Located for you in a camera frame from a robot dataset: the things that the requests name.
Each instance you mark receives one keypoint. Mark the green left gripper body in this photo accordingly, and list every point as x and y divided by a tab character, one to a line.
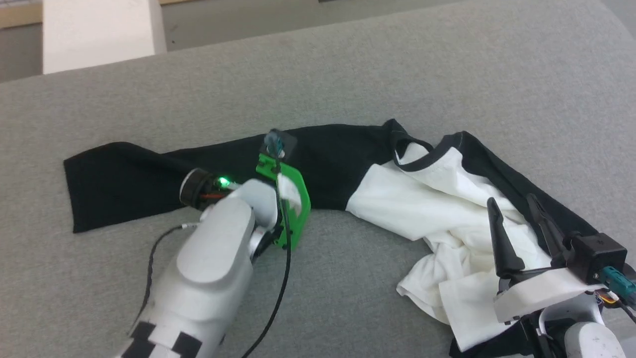
296	223

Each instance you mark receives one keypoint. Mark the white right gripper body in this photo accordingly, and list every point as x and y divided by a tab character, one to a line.
541	293

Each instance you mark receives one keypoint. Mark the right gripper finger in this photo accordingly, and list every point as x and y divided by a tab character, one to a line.
546	228
504	248

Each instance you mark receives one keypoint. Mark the black and white shirt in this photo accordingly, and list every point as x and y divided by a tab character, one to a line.
397	199

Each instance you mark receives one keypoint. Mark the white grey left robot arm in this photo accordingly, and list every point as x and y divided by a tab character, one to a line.
213	268

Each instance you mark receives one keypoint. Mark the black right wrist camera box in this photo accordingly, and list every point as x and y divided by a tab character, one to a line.
594	256

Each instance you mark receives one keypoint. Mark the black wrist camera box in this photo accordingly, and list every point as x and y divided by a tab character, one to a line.
594	256
285	141

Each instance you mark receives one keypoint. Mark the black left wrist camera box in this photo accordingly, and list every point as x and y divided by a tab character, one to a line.
285	141

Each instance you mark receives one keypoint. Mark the white box pedestal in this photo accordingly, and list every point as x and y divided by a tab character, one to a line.
99	35

